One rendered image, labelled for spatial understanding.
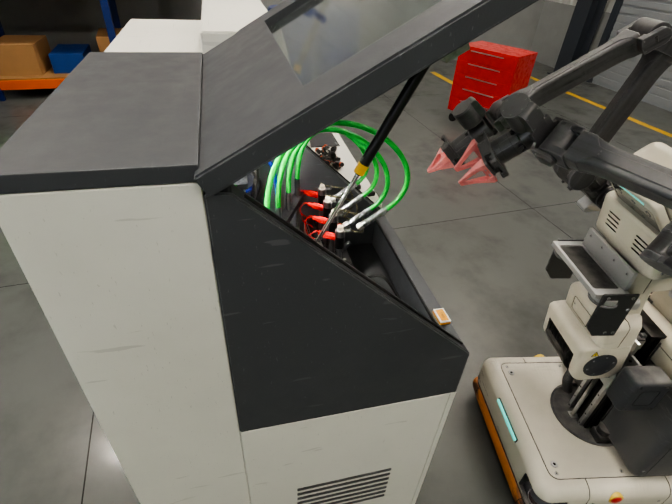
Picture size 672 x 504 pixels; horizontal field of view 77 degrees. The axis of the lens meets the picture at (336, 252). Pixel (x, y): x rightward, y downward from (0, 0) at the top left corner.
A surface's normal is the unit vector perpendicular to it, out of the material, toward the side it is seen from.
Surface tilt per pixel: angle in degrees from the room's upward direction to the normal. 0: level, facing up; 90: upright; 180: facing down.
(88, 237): 90
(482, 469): 0
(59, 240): 90
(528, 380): 0
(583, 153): 50
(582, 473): 0
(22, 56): 90
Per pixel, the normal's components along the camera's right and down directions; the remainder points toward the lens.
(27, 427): 0.05, -0.80
